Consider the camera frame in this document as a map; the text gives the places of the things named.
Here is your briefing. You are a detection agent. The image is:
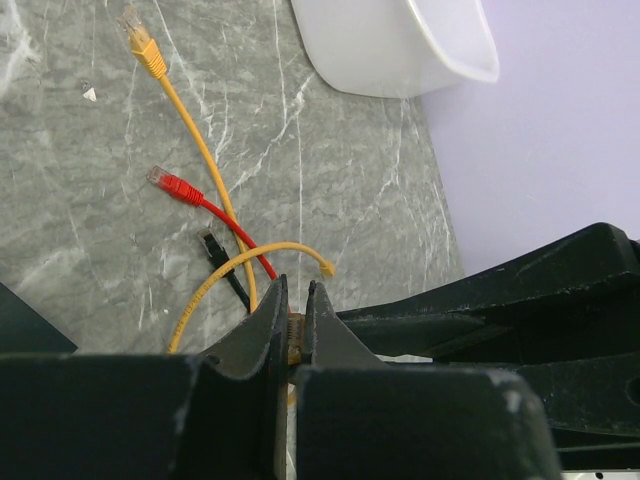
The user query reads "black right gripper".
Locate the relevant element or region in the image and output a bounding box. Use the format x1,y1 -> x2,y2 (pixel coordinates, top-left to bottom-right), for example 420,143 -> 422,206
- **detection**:
338,223 -> 639,473

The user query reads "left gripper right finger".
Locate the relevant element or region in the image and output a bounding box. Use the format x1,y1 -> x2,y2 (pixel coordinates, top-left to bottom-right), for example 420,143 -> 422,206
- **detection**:
294,281 -> 394,385

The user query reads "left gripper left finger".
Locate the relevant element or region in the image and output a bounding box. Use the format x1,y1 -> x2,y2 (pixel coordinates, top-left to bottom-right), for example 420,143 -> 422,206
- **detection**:
172,276 -> 288,479

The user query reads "red ethernet cable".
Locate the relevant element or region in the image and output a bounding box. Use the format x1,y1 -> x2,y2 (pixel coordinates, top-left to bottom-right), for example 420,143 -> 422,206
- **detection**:
146,165 -> 291,314

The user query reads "black network switch box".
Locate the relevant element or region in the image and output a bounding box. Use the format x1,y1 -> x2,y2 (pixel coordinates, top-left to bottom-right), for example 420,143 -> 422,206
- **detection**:
0,284 -> 77,354

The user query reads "white plastic basin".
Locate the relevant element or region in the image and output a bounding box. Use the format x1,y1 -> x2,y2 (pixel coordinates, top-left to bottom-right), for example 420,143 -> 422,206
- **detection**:
292,0 -> 500,98

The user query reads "black power cable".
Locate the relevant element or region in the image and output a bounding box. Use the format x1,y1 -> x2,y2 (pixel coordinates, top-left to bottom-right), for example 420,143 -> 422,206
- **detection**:
196,228 -> 251,314

